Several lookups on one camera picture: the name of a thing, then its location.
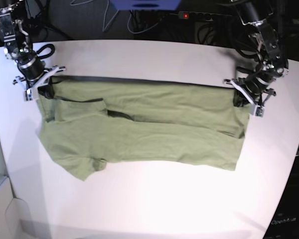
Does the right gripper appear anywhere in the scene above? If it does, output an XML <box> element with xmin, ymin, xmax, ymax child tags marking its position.
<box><xmin>13</xmin><ymin>56</ymin><xmax>66</xmax><ymax>101</ymax></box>

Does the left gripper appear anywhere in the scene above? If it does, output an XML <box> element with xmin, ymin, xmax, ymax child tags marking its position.
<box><xmin>224</xmin><ymin>73</ymin><xmax>276</xmax><ymax>117</ymax></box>

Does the green T-shirt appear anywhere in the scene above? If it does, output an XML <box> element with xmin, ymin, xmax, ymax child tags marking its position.
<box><xmin>37</xmin><ymin>78</ymin><xmax>249</xmax><ymax>180</ymax></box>

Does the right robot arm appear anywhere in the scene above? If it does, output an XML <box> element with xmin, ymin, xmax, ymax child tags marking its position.
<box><xmin>0</xmin><ymin>0</ymin><xmax>65</xmax><ymax>101</ymax></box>

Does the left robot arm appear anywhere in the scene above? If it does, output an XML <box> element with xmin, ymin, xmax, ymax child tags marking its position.
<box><xmin>219</xmin><ymin>0</ymin><xmax>289</xmax><ymax>117</ymax></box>

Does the black power strip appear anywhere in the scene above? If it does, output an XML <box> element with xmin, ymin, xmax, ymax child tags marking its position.
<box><xmin>176</xmin><ymin>11</ymin><xmax>233</xmax><ymax>22</ymax></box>

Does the blue box overhead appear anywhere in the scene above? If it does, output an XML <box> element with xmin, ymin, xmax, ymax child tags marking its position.
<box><xmin>110</xmin><ymin>0</ymin><xmax>181</xmax><ymax>10</ymax></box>

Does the white side panel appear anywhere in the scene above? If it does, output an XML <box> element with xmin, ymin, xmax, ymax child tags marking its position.
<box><xmin>0</xmin><ymin>176</ymin><xmax>32</xmax><ymax>239</ymax></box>

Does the black OpenArm case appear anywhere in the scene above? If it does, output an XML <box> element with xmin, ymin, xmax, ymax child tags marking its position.
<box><xmin>263</xmin><ymin>213</ymin><xmax>299</xmax><ymax>239</ymax></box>

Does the white cable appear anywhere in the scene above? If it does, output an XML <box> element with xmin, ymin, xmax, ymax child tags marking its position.
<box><xmin>69</xmin><ymin>0</ymin><xmax>165</xmax><ymax>34</ymax></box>

